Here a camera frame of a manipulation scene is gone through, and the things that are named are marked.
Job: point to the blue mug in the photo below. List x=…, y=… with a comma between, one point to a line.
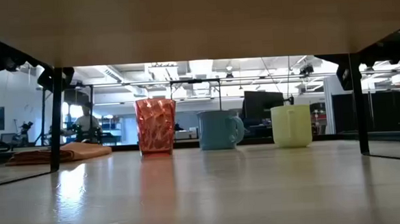
x=218, y=130

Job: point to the background camera tripod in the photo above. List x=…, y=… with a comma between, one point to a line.
x=25, y=129

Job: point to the orange faceted plastic cup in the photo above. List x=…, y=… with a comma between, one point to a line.
x=156, y=128

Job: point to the person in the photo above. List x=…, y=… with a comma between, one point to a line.
x=85, y=121

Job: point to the wooden shelf black metal frame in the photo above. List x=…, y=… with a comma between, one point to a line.
x=195, y=23

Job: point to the folded cloth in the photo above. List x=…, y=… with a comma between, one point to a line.
x=82, y=150

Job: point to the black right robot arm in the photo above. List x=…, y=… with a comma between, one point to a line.
x=395, y=43

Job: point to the black partition wall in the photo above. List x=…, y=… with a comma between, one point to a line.
x=385, y=109

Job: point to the black table edge rail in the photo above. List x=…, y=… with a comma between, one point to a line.
x=188, y=144

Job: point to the pale yellow mug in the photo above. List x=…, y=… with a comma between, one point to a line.
x=291, y=126

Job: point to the black computer monitor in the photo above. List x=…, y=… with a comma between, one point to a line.
x=261, y=103

